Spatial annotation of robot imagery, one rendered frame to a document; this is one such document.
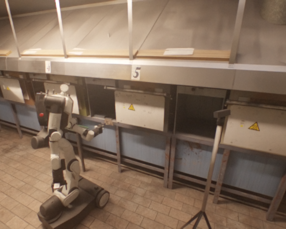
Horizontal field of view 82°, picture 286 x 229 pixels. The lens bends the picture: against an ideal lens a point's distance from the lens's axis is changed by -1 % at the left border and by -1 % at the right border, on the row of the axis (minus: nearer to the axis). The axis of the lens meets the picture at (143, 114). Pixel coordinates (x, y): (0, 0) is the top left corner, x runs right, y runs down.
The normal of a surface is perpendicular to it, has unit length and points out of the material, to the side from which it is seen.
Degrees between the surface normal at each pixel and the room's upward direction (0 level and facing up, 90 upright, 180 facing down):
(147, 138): 90
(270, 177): 90
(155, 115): 90
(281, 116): 90
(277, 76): 80
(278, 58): 33
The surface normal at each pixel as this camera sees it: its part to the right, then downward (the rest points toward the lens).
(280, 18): -0.66, 0.28
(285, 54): -0.22, -0.59
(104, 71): -0.40, 0.17
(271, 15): -0.90, 0.17
